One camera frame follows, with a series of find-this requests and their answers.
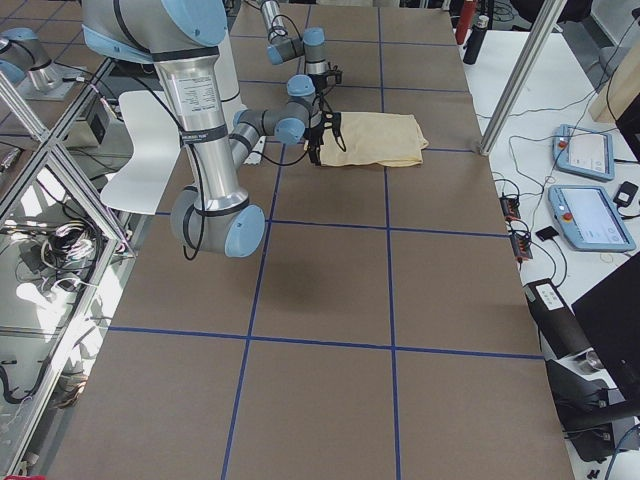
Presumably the white plastic chair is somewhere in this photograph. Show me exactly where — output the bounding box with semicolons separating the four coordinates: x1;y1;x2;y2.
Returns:
100;91;181;215

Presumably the near blue teach pendant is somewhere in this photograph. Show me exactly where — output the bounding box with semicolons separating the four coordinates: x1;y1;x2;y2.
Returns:
548;185;636;253

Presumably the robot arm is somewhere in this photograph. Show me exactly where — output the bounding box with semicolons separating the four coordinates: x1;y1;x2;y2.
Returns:
257;1;343;92
82;1;342;259

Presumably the blue teach pendant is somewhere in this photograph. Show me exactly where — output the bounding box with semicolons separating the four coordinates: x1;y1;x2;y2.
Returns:
552;124;615;182
548;185;636;253

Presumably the red bottle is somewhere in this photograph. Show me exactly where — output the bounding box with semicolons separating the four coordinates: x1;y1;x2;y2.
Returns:
455;0;477;45

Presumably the black water bottle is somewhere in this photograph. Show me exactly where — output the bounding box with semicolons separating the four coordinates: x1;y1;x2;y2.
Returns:
462;15;490;65

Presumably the beige long-sleeve graphic shirt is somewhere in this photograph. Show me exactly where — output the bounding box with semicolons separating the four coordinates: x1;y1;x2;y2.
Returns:
320;112;429;167

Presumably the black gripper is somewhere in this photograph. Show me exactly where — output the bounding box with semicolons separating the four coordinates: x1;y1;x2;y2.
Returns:
308;67;343;93
304;97;345;166

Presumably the aluminium frame post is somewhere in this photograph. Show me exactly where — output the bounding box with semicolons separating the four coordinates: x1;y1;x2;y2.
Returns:
478;0;567;156

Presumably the far blue teach pendant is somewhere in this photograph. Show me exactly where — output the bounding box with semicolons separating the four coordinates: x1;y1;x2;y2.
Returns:
552;124;615;182

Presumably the orange terminal block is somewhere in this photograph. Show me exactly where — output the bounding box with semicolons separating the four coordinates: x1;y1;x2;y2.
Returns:
510;231;533;263
499;195;521;221

